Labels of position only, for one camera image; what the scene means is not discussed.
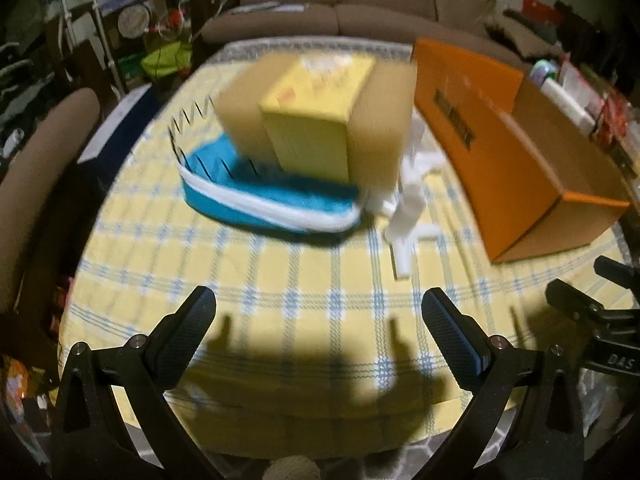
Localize black wire rack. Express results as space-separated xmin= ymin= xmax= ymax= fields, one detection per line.
xmin=167 ymin=100 xmax=261 ymax=181

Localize purple and green container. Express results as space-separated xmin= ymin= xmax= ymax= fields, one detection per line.
xmin=530 ymin=60 xmax=561 ymax=86

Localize green bag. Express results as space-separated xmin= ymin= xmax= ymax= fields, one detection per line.
xmin=141 ymin=40 xmax=193 ymax=81

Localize blue mesh bag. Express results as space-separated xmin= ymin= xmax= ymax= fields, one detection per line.
xmin=180 ymin=140 xmax=363 ymax=236

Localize round white plate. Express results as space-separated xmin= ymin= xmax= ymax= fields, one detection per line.
xmin=118 ymin=2 xmax=152 ymax=38

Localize papers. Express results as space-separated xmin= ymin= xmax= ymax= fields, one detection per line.
xmin=230 ymin=1 xmax=306 ymax=15

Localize red box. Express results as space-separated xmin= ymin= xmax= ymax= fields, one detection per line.
xmin=522 ymin=0 xmax=563 ymax=23

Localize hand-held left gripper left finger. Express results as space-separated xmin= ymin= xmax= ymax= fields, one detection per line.
xmin=50 ymin=285 xmax=221 ymax=480

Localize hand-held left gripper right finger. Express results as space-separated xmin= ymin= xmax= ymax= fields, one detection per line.
xmin=421 ymin=286 xmax=587 ymax=480

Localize brown chair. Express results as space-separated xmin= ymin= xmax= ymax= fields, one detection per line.
xmin=0 ymin=87 xmax=103 ymax=311

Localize dark blue box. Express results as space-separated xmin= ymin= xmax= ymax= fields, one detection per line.
xmin=77 ymin=82 xmax=161 ymax=186

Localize orange cardboard box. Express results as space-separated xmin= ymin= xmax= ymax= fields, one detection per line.
xmin=411 ymin=37 xmax=632 ymax=264

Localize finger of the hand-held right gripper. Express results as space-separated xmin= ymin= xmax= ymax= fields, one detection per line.
xmin=545 ymin=279 xmax=640 ymax=334
xmin=594 ymin=255 xmax=640 ymax=292

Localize white pipe rack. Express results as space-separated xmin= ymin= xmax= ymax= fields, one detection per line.
xmin=57 ymin=0 xmax=126 ymax=96

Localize white box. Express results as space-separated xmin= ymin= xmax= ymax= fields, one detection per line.
xmin=540 ymin=77 xmax=598 ymax=136

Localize brown sofa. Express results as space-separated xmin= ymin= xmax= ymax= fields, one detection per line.
xmin=200 ymin=0 xmax=531 ymax=68

